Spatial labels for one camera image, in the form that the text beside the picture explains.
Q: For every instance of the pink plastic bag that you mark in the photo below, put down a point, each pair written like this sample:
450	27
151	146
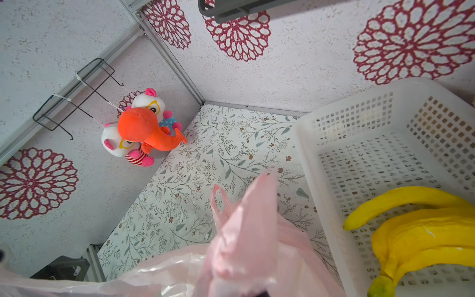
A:
255	253

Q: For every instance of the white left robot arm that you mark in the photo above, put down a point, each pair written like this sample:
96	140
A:
64	268

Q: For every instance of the white plush toy yellow glasses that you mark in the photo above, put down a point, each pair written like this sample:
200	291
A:
152	102

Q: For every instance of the orange plush dinosaur toy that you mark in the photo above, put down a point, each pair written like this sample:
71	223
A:
141	125

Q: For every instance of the white plastic lattice basket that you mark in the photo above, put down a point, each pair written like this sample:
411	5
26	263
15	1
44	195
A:
412	132

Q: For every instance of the grey wall shelf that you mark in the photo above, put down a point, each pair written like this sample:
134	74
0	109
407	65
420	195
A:
229	10

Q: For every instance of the black wire wall rack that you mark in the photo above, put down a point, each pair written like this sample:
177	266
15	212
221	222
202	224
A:
88	80

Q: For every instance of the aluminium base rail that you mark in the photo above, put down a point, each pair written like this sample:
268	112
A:
95	271

